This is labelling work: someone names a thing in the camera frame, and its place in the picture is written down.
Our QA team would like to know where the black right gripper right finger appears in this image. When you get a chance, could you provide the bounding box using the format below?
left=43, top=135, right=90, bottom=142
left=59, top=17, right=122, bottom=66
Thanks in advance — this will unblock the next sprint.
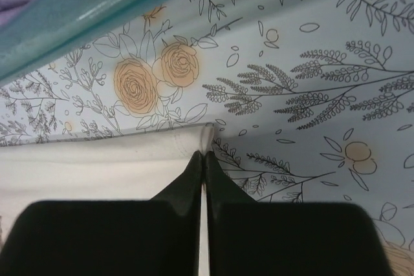
left=204, top=152, right=392, bottom=276

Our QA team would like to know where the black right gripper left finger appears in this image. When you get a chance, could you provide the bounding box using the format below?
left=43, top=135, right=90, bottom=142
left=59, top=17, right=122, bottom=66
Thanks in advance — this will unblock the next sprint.
left=1, top=152, right=203, bottom=275

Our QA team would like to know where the cream white t shirt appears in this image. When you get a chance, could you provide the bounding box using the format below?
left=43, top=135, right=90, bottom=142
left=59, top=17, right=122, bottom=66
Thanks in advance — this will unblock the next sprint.
left=1, top=125, right=214, bottom=275

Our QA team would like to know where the floral patterned table mat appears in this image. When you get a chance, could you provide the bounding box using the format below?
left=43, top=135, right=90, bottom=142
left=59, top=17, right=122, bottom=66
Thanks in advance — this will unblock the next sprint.
left=1, top=0, right=413, bottom=275

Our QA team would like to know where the teal plastic laundry basket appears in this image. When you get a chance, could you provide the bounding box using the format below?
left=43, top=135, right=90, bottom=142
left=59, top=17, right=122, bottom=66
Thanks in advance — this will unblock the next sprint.
left=1, top=0, right=166, bottom=85

